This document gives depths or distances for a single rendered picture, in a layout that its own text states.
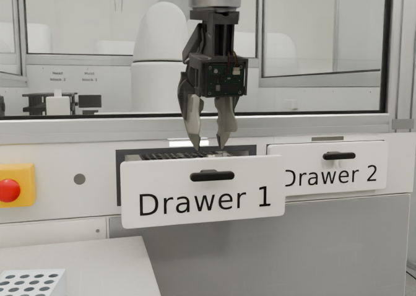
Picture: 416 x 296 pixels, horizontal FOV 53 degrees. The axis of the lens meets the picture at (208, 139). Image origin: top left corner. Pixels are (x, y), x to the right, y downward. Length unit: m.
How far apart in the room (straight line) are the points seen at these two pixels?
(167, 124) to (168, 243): 0.24
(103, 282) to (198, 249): 0.29
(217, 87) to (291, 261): 0.53
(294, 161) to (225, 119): 0.29
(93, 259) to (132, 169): 0.17
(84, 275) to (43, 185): 0.22
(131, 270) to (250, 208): 0.23
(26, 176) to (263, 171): 0.42
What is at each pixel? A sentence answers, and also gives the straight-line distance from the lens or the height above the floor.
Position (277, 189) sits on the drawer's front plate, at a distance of 0.77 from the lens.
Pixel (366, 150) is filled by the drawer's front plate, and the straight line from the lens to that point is 1.01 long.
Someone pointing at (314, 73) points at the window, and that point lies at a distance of 0.96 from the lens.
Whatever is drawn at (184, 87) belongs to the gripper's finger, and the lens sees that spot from 0.64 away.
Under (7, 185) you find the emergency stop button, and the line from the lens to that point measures 0.78.
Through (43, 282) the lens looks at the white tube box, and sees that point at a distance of 0.62.
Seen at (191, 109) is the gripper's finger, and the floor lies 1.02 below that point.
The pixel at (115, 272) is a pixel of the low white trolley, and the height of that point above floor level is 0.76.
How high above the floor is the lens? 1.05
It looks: 7 degrees down
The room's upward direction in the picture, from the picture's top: straight up
